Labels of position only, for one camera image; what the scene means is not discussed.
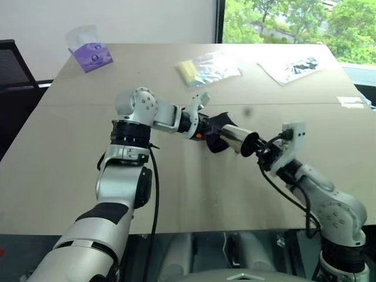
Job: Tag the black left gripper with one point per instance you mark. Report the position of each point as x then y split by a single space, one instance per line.
203 129

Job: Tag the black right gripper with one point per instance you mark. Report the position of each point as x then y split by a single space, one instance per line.
271 155

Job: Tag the shiny metal cup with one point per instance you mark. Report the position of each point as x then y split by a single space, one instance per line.
237 136

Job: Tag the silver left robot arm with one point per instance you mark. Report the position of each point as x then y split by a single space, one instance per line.
117 182

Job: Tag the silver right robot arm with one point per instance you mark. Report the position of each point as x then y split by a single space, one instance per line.
337 211

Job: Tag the plastic bag with yellow sponge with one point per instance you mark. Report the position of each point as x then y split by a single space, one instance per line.
202 69

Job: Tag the plastic bag with black item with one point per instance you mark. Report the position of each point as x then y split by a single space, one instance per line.
289 69

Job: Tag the white tape piece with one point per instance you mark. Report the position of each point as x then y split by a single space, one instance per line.
349 102

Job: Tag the grey rounded shape under table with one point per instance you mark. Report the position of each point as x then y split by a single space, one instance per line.
180 252
255 252

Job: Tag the grey robot torso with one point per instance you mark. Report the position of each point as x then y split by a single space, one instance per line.
235 277

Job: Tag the purple tissue box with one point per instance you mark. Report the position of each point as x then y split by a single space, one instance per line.
95 57

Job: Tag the black office chair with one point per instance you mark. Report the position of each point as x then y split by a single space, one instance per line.
14 88

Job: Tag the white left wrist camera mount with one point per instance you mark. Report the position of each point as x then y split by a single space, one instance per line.
194 109

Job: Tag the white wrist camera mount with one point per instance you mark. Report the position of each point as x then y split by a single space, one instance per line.
295 138
194 109

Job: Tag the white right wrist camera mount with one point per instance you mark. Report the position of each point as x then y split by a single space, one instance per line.
295 138

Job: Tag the black window frame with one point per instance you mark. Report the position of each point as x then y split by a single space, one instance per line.
219 20

